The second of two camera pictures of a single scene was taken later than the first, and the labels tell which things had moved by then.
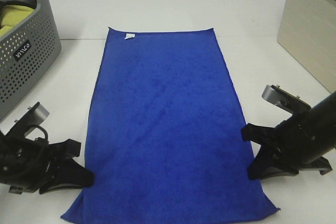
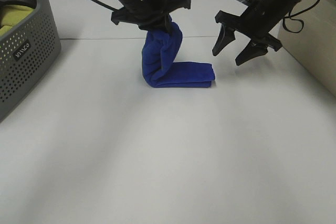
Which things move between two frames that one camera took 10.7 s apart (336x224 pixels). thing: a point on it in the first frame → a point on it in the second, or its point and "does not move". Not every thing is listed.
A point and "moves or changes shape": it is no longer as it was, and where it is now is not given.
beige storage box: [307, 27] does not move
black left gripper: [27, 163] → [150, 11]
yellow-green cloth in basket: [11, 14] does not move
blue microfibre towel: [165, 135] moves or changes shape
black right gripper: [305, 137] → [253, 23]
